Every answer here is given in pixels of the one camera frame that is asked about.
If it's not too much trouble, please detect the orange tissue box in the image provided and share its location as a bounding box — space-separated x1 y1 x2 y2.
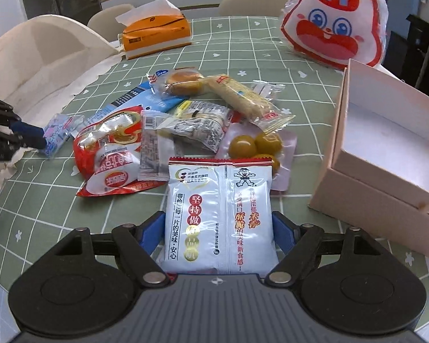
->
116 0 192 60

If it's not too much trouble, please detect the black white printed snack pack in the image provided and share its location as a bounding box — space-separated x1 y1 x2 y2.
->
160 100 235 153

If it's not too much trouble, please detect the pink cardboard gift box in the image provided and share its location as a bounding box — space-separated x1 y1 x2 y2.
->
309 60 429 257

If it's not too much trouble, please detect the cream chair far left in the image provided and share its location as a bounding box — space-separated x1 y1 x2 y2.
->
87 4 134 42

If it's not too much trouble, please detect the small clear wrapper by bar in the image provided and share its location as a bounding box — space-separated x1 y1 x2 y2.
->
251 80 285 101

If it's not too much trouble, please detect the cream chair left near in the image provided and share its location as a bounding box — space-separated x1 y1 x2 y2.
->
0 15 119 114

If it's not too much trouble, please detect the white rice cracker packet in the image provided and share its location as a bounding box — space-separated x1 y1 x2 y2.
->
160 157 278 276

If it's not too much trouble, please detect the green plums vacuum pack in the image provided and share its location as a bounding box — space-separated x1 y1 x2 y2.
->
215 122 297 192

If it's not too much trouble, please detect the cream chair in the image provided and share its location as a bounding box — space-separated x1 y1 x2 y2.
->
87 4 134 42
219 0 288 17
0 15 119 114

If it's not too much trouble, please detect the red white bunny plush bag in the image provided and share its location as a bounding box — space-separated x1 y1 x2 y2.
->
280 0 388 69

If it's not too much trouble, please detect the long crispy rice bar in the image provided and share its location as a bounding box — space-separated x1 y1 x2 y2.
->
204 73 294 134

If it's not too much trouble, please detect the cream chair far middle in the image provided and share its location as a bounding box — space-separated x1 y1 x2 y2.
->
219 0 288 17

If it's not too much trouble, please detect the blue white snack tube pack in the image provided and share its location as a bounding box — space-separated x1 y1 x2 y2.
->
80 82 187 129

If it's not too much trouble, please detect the round cake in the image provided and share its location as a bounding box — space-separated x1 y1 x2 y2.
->
147 67 207 97

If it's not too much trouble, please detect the red white snack bag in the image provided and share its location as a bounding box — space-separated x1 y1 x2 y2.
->
73 105 164 198

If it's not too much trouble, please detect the small clear grey sachet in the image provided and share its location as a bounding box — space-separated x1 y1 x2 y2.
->
138 110 179 182

